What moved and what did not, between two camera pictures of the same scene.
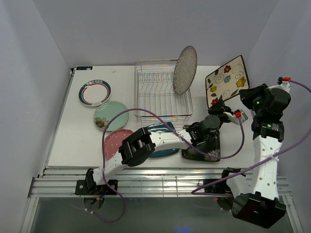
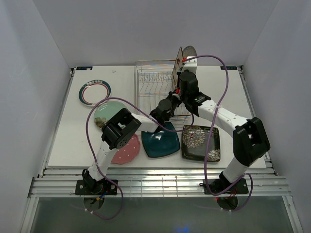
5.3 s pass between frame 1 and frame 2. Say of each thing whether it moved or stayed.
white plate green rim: stayed
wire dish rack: stayed
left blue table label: stayed
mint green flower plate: stayed
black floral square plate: stayed
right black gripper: moved
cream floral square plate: moved
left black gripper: moved
